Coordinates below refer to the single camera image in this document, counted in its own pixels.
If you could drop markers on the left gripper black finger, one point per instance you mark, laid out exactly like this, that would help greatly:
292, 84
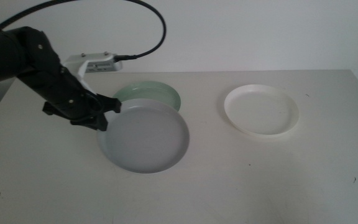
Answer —
96, 123
110, 105

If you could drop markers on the pale green shallow bowl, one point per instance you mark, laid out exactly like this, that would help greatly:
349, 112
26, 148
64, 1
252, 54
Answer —
151, 90

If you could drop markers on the grey shallow bowl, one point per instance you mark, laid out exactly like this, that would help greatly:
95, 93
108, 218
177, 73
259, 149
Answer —
148, 140

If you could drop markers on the white shallow bowl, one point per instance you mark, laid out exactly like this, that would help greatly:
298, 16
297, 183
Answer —
261, 112

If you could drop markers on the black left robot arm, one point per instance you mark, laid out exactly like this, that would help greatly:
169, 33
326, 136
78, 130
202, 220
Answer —
5, 53

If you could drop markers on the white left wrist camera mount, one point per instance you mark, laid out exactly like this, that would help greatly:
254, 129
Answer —
98, 59

